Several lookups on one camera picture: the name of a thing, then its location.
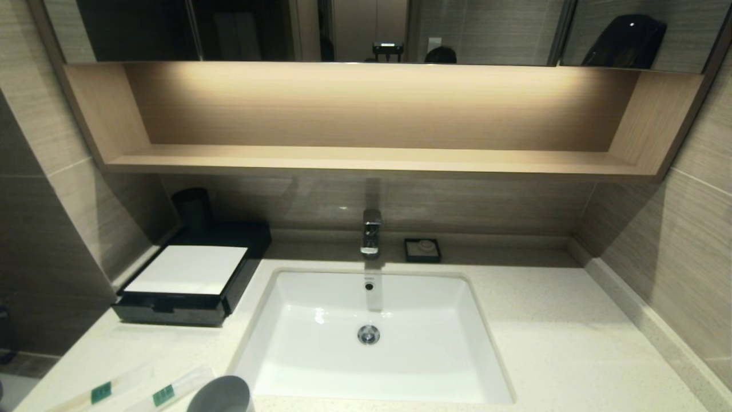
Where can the black glossy wall dispenser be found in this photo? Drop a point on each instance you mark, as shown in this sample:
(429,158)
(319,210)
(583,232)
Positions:
(623,43)

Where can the wrapped toothbrush with green label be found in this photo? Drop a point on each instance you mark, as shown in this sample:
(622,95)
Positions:
(163,395)
(101,392)

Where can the wooden wall shelf niche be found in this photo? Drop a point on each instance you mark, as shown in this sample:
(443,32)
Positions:
(372,160)

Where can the white square plate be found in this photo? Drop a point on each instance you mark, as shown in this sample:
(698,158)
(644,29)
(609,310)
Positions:
(189,269)

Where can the round white soap bar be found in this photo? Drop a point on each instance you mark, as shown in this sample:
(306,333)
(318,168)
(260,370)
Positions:
(426,246)

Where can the grey plastic cup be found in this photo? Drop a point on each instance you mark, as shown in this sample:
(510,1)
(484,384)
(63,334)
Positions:
(220,397)

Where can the chrome sink faucet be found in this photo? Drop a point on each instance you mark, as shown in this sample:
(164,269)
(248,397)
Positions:
(371,229)

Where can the wall mirror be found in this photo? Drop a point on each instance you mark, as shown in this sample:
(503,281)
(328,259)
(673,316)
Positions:
(486,28)

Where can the black square soap dish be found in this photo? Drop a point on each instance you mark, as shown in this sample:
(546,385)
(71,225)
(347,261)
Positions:
(410,253)

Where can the black tumbler cup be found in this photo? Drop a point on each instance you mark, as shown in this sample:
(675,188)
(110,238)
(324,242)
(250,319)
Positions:
(191,209)

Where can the black amenity box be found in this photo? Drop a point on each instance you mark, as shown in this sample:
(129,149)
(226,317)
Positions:
(171,312)

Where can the white ceramic sink basin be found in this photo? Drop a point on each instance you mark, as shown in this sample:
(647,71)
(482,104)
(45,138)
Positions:
(320,355)

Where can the chrome sink drain stopper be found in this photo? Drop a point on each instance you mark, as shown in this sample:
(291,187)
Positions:
(369,335)

